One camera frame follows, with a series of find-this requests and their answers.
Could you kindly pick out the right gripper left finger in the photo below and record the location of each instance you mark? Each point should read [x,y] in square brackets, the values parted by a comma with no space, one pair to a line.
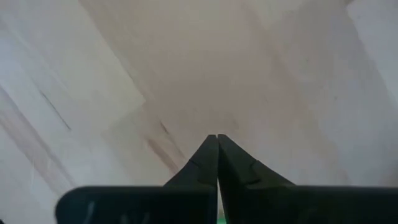
[140,207]

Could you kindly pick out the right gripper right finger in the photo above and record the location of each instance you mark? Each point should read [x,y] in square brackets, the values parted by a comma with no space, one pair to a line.
[311,207]

